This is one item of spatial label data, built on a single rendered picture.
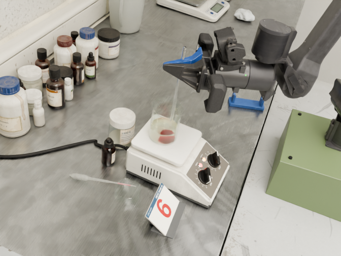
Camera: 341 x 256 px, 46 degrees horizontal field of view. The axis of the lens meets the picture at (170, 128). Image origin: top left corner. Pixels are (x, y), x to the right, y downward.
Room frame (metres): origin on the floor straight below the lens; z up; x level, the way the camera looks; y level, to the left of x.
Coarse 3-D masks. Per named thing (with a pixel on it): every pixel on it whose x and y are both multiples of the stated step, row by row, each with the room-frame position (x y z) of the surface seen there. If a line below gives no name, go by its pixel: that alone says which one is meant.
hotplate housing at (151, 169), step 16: (128, 160) 0.59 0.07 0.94; (144, 160) 0.58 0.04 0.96; (160, 160) 0.58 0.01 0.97; (192, 160) 0.60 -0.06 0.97; (144, 176) 0.58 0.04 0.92; (160, 176) 0.57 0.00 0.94; (176, 176) 0.56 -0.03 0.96; (224, 176) 0.61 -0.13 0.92; (176, 192) 0.56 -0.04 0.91; (192, 192) 0.54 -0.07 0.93
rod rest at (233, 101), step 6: (234, 96) 0.91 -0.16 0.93; (228, 102) 0.93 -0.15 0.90; (234, 102) 0.92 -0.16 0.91; (240, 102) 0.92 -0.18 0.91; (246, 102) 0.93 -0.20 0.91; (252, 102) 0.93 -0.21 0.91; (258, 102) 0.94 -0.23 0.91; (246, 108) 0.91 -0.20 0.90; (252, 108) 0.91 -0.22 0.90; (258, 108) 0.91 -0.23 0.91
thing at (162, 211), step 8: (168, 192) 0.54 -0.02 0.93; (160, 200) 0.51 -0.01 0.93; (168, 200) 0.52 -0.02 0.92; (176, 200) 0.54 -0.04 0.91; (160, 208) 0.49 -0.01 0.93; (168, 208) 0.51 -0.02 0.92; (152, 216) 0.47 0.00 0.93; (160, 216) 0.48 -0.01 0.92; (168, 216) 0.49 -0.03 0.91; (160, 224) 0.46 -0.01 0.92
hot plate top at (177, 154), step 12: (144, 132) 0.64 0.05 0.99; (180, 132) 0.66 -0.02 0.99; (192, 132) 0.67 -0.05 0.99; (132, 144) 0.59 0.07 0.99; (144, 144) 0.60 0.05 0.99; (156, 144) 0.61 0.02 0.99; (180, 144) 0.62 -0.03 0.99; (192, 144) 0.63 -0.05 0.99; (156, 156) 0.58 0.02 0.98; (168, 156) 0.58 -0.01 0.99; (180, 156) 0.58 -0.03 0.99
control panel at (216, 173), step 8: (208, 144) 0.66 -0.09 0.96; (200, 152) 0.63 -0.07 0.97; (208, 152) 0.64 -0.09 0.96; (200, 160) 0.61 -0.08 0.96; (224, 160) 0.65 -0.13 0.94; (192, 168) 0.58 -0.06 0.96; (200, 168) 0.59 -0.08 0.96; (216, 168) 0.62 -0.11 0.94; (224, 168) 0.63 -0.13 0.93; (192, 176) 0.56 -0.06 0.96; (216, 176) 0.60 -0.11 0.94; (200, 184) 0.56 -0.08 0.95; (208, 184) 0.57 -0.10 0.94; (216, 184) 0.58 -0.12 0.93; (208, 192) 0.55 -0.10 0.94
